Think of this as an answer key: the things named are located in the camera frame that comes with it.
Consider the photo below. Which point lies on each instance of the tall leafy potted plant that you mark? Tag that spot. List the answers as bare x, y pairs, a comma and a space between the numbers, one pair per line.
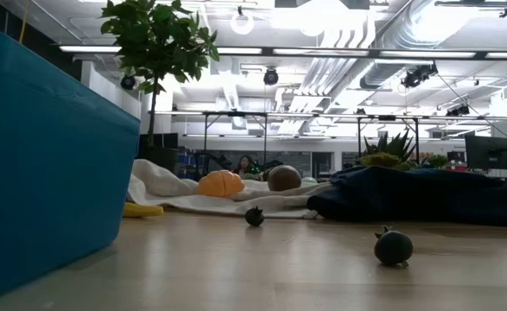
158, 39

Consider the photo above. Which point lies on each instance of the overhead light bar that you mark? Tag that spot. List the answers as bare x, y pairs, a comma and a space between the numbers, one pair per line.
322, 52

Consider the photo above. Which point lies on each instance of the black computer monitor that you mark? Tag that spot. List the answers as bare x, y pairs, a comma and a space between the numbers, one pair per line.
488, 151

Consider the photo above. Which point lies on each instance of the black background station frame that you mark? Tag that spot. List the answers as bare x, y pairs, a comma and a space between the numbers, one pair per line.
236, 114
387, 117

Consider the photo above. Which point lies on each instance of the orange segmented toy fruit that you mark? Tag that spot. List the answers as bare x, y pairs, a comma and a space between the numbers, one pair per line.
220, 183

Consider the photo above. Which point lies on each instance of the white checked cloth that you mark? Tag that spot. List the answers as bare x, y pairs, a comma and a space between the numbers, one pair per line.
171, 190

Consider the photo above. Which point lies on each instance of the small potted succulent plant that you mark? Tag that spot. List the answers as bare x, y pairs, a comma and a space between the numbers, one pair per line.
391, 149

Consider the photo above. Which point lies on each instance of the brown round toy kiwi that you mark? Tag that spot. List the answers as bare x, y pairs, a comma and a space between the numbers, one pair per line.
284, 178

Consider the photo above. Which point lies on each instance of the dark navy cloth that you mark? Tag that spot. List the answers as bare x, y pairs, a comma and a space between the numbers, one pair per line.
408, 198

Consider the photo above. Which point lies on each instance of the black ceiling-hung camera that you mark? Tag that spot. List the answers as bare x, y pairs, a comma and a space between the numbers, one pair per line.
417, 77
270, 77
127, 82

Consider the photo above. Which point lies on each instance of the person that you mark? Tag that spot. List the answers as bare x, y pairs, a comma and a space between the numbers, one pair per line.
244, 165

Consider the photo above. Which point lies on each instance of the teal plastic tupperware container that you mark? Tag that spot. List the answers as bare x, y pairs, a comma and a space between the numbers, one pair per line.
41, 173

